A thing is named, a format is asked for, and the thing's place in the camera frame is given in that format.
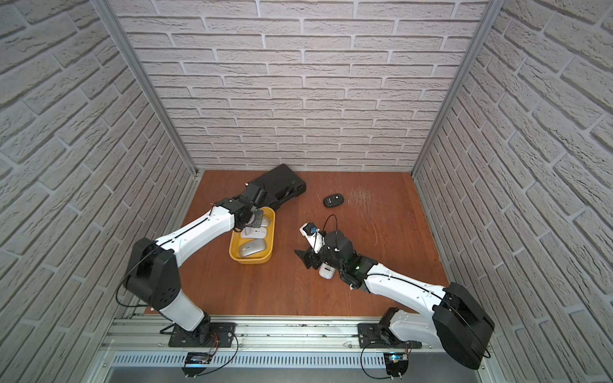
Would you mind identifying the left controller board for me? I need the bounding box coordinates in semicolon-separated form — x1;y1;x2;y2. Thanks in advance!
182;352;213;378

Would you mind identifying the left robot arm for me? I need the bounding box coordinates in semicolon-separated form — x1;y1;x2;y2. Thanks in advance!
122;184;268;332

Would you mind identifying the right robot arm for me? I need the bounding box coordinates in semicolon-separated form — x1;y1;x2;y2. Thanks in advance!
295;223;495;370

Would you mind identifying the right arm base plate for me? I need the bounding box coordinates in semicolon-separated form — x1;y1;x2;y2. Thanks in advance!
357;323;422;349

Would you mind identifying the black plastic tool case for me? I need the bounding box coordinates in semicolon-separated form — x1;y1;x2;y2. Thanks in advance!
248;164;307;211

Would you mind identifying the controller board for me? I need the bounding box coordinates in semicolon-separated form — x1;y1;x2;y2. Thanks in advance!
383;353;410;379
182;352;213;378

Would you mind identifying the right controller board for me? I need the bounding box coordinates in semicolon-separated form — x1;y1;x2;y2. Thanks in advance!
383;353;410;379

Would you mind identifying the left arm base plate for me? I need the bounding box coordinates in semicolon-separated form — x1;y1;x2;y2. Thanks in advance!
169;322;236;348

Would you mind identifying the aluminium corner post right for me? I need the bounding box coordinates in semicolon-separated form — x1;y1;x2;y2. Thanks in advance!
411;0;505;178

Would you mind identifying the black mouse upside down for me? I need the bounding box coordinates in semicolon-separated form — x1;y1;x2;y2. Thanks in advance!
322;193;345;208

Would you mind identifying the yellow plastic storage box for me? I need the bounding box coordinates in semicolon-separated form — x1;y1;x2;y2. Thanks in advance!
228;207;276;265

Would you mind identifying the aluminium front rail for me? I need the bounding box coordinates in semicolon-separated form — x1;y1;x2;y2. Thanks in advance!
102;314;494;355

